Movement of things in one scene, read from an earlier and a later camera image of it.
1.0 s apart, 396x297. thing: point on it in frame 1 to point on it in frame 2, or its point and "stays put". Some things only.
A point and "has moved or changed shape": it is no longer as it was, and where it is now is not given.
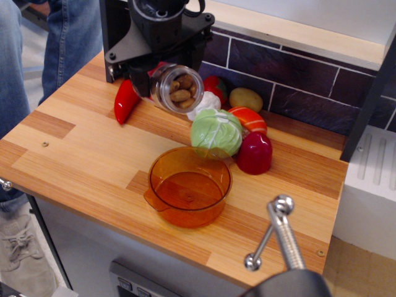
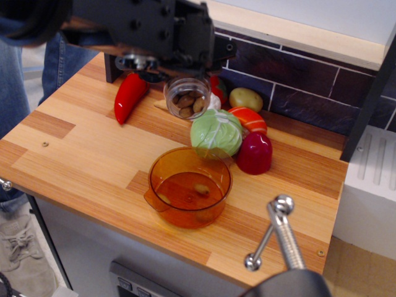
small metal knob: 7,185 stays put
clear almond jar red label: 177,88 has moved or changed shape
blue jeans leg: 74,39 stays put
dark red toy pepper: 255,153 stays put
